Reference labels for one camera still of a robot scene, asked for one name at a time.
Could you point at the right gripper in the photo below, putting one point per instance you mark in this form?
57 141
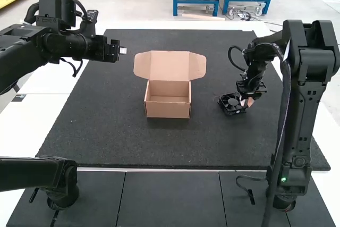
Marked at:
251 86

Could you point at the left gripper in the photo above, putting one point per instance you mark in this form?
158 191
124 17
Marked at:
109 50

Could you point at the black square fan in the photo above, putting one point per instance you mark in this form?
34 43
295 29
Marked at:
229 103

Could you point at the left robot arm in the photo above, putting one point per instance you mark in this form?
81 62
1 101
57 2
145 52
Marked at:
26 51

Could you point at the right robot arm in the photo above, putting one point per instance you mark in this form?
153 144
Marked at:
305 104

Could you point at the cardboard box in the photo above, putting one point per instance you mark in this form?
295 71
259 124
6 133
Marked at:
167 107

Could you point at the black mat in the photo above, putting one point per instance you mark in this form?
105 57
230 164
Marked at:
106 131

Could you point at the dark base panel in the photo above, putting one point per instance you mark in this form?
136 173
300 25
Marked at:
239 216
87 205
170 200

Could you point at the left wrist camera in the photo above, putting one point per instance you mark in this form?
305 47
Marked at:
92 15

